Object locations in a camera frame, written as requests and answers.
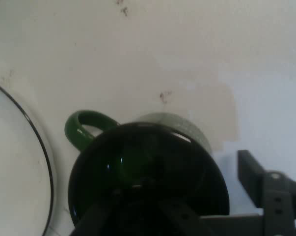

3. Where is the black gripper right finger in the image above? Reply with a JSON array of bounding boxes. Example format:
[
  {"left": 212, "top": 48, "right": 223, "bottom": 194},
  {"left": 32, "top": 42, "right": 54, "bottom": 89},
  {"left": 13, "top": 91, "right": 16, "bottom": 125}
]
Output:
[{"left": 237, "top": 149, "right": 296, "bottom": 236}]

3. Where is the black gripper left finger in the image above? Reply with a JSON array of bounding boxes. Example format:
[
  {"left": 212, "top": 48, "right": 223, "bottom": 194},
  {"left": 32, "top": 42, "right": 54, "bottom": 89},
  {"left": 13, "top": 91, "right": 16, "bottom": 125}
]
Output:
[{"left": 73, "top": 188, "right": 203, "bottom": 236}]

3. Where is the green mug with white print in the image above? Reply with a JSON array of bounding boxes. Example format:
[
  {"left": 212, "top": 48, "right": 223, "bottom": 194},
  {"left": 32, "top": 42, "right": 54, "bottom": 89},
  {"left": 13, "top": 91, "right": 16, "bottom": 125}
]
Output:
[{"left": 64, "top": 109, "right": 230, "bottom": 236}]

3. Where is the white plate with black rim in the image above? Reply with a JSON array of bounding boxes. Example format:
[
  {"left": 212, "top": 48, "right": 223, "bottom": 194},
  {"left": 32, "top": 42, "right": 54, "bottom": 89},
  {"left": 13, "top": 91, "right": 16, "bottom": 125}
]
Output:
[{"left": 0, "top": 78, "right": 56, "bottom": 236}]

